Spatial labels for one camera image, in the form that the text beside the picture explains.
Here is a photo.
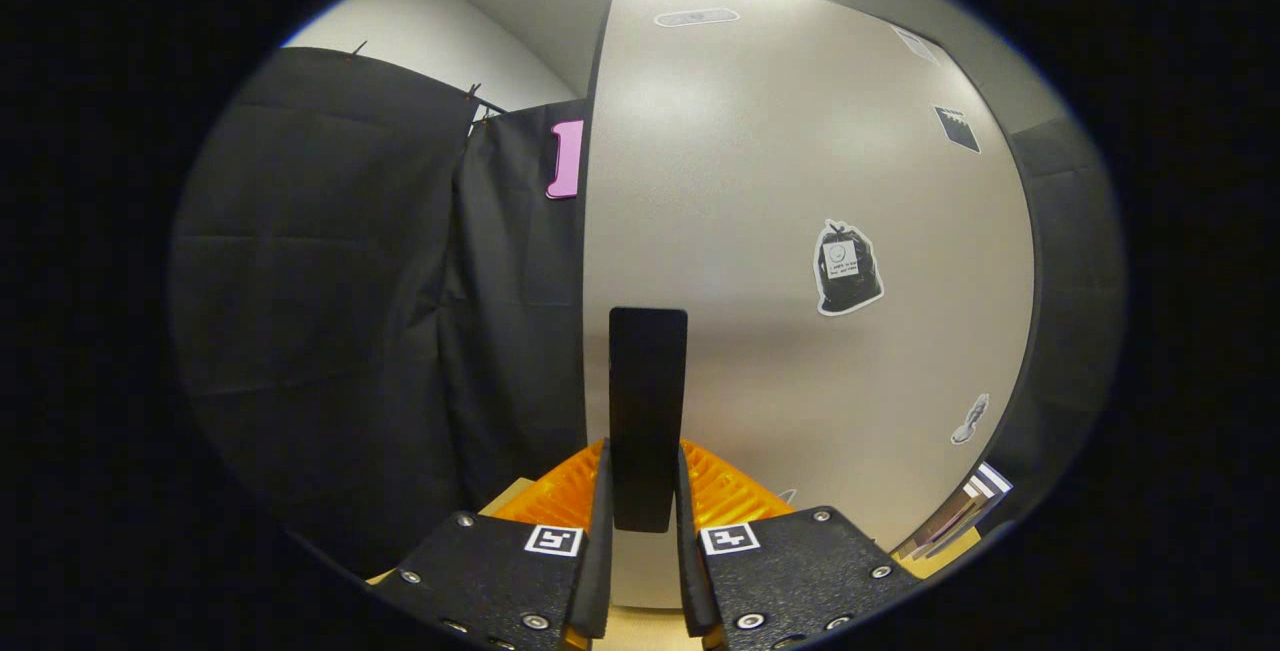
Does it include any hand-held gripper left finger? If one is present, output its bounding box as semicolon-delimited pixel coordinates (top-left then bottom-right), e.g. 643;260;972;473
365;438;614;651

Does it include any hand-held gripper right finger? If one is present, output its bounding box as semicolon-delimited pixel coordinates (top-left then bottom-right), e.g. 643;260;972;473
676;439;921;651

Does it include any black door handle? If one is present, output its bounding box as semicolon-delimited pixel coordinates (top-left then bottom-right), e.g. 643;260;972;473
608;307;689;534

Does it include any beige cabinet door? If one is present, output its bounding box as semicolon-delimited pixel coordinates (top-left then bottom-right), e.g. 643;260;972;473
582;0;1036;612

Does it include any dark spine book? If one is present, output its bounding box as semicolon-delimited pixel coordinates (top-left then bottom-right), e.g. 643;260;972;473
905;486;991;554

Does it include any blue cover book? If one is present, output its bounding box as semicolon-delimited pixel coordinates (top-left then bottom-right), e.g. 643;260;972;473
925;462;1013;544

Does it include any black backdrop cloth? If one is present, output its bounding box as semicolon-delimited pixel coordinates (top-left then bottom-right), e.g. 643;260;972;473
168;46;1126;572

